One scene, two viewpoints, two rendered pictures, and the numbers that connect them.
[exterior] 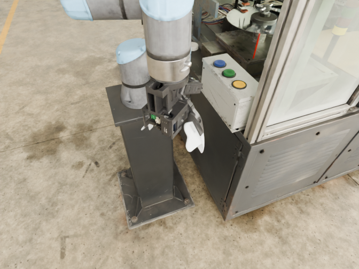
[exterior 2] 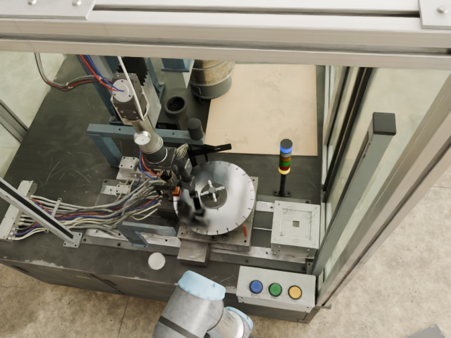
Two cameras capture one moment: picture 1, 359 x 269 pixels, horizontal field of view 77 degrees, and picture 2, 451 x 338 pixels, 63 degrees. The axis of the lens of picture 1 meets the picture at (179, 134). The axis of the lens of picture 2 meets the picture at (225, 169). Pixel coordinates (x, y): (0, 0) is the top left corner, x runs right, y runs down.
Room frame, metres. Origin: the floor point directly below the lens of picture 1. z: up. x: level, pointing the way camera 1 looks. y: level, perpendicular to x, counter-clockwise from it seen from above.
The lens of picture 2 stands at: (0.61, 0.09, 2.27)
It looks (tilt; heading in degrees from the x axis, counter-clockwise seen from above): 60 degrees down; 309
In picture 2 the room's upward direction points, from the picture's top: 11 degrees counter-clockwise
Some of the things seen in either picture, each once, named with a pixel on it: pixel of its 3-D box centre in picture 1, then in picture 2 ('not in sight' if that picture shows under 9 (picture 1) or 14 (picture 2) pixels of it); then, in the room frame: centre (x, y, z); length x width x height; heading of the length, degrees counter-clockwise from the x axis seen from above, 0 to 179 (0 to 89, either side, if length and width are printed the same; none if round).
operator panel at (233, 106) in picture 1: (228, 91); (275, 290); (0.71, -0.19, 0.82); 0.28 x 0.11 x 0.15; 20
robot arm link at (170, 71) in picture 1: (170, 63); not in sight; (0.36, 0.02, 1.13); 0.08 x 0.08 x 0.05
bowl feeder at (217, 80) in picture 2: not in sight; (206, 60); (1.52, -1.04, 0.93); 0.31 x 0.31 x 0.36
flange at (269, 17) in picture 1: (264, 15); (213, 194); (1.08, -0.38, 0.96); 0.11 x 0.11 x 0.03
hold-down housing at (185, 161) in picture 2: not in sight; (184, 172); (1.14, -0.33, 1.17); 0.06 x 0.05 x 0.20; 11
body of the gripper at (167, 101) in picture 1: (168, 101); not in sight; (0.36, 0.02, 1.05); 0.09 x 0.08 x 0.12; 150
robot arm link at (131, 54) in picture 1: (135, 60); not in sight; (0.77, 0.16, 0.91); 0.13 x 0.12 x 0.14; 92
